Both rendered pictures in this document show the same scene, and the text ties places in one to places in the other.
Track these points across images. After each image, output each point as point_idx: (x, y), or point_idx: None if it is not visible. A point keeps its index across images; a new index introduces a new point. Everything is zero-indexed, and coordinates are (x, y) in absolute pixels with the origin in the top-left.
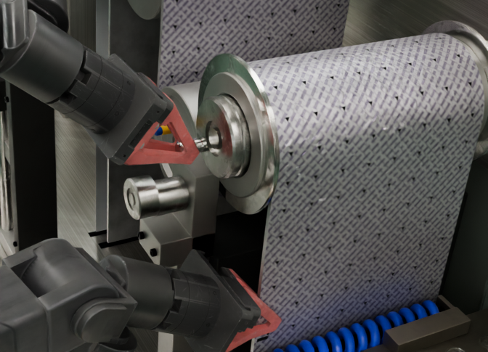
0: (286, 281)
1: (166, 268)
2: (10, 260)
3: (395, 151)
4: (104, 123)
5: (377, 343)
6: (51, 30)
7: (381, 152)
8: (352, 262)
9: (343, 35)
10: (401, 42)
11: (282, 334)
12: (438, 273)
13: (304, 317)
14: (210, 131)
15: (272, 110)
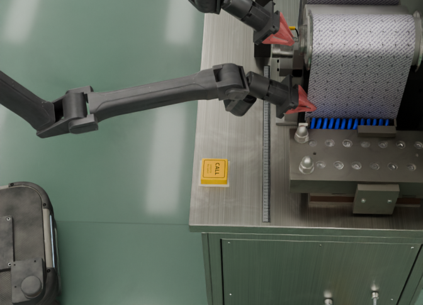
0: (318, 95)
1: (270, 80)
2: (214, 66)
3: (367, 63)
4: (255, 29)
5: (355, 129)
6: None
7: (360, 62)
8: (349, 96)
9: None
10: (388, 19)
11: (318, 113)
12: (395, 110)
13: (328, 110)
14: (299, 36)
15: (314, 39)
